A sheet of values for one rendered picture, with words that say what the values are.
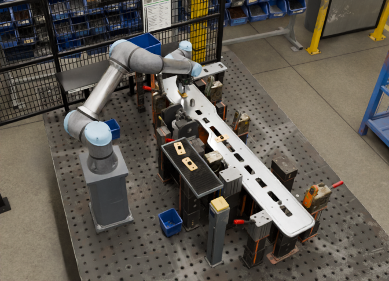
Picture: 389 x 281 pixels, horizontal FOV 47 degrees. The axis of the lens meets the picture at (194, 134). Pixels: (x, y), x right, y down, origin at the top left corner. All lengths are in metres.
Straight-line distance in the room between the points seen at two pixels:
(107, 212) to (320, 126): 2.49
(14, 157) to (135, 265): 1.99
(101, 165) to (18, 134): 2.15
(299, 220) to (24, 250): 1.98
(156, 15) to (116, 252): 1.59
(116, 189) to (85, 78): 0.94
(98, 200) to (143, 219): 0.33
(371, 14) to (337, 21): 0.49
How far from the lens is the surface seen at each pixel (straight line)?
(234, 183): 2.18
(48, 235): 3.42
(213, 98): 2.86
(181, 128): 2.30
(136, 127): 3.03
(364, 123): 4.25
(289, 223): 2.17
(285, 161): 2.40
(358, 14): 5.52
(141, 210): 2.54
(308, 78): 4.89
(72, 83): 2.92
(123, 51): 2.18
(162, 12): 3.13
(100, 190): 2.25
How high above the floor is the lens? 2.70
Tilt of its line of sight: 43 degrees down
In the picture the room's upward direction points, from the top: 2 degrees clockwise
